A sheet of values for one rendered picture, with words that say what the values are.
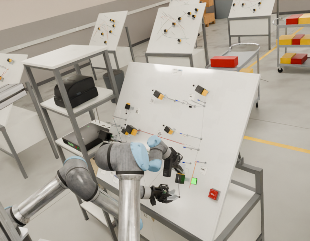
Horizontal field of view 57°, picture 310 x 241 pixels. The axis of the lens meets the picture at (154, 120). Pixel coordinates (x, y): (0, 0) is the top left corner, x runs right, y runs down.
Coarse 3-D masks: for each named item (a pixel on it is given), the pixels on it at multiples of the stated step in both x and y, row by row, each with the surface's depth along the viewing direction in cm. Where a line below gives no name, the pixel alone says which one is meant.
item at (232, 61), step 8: (216, 56) 419; (224, 56) 412; (232, 56) 405; (240, 56) 441; (248, 56) 434; (216, 64) 413; (224, 64) 405; (232, 64) 398; (240, 64) 410; (248, 72) 448; (256, 104) 483
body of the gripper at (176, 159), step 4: (172, 148) 170; (172, 152) 170; (176, 152) 173; (172, 156) 171; (176, 156) 171; (180, 156) 174; (172, 160) 171; (176, 160) 170; (180, 160) 175; (172, 164) 170; (176, 164) 171
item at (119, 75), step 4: (116, 72) 611; (120, 72) 605; (104, 76) 602; (116, 76) 593; (120, 76) 599; (104, 80) 607; (108, 80) 597; (116, 80) 597; (120, 80) 602; (108, 84) 602; (120, 84) 605; (108, 88) 610; (120, 88) 608; (112, 100) 624
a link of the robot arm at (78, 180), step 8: (80, 168) 138; (72, 176) 134; (80, 176) 134; (88, 176) 137; (72, 184) 133; (80, 184) 133; (88, 184) 134; (96, 184) 139; (80, 192) 133; (88, 192) 134; (96, 192) 136; (104, 192) 142; (88, 200) 135; (96, 200) 138; (104, 200) 139; (112, 200) 143; (104, 208) 141; (112, 208) 142
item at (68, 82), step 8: (64, 80) 241; (72, 80) 236; (80, 80) 233; (88, 80) 237; (56, 88) 238; (72, 88) 228; (80, 88) 233; (88, 88) 239; (96, 88) 245; (56, 96) 239; (72, 96) 229; (80, 96) 234; (88, 96) 240; (96, 96) 246; (56, 104) 242; (72, 104) 230
